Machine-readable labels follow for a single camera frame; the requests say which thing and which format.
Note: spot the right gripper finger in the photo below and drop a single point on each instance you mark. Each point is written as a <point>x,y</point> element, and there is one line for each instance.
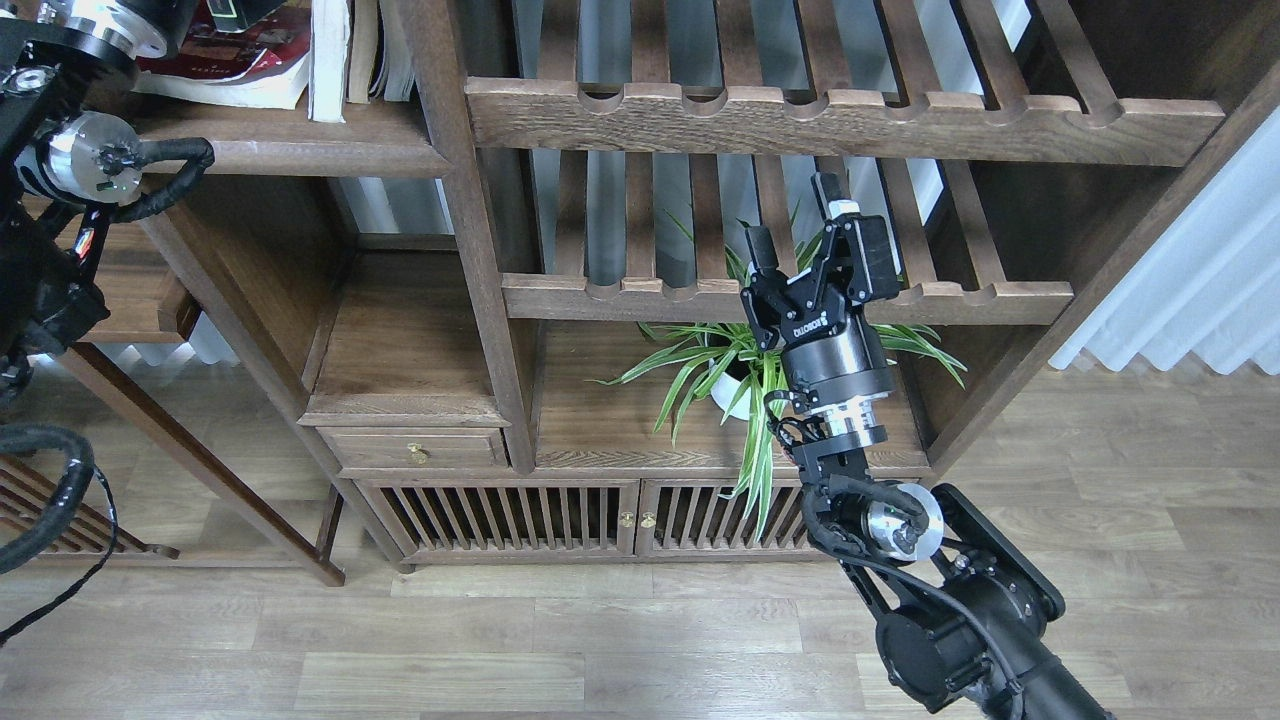
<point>764,268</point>

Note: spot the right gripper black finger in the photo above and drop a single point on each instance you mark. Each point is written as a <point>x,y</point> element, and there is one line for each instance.
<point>856,256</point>

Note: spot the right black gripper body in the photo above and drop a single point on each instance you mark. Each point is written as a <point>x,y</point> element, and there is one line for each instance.
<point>830,355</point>

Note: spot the white and purple book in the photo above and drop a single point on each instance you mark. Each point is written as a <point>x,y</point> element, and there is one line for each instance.
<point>330,31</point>

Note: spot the red cover book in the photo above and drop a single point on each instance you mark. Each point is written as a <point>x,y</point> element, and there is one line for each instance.
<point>265,67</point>

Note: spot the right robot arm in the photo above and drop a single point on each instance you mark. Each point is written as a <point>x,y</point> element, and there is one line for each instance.
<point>960,611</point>

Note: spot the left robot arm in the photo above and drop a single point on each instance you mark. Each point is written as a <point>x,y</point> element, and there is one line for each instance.
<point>69,172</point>

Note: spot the upright cream books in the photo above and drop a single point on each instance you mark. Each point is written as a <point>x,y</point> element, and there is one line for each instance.
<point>380,61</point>

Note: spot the spider plant in white pot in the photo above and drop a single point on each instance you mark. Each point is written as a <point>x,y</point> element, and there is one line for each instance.
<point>722,361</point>

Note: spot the brass cabinet door knobs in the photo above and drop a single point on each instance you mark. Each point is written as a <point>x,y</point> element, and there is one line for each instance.
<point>646,520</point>

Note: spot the dark wooden bookshelf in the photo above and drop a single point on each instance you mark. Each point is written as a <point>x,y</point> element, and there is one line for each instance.
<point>463,270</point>

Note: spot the white curtain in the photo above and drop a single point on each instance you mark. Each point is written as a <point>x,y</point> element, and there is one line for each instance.
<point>1208,290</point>

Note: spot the brass drawer knob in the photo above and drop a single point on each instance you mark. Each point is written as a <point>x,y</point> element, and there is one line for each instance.
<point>417,454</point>

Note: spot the wooden side table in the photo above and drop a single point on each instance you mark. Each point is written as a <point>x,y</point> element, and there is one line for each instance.
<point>150,305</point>

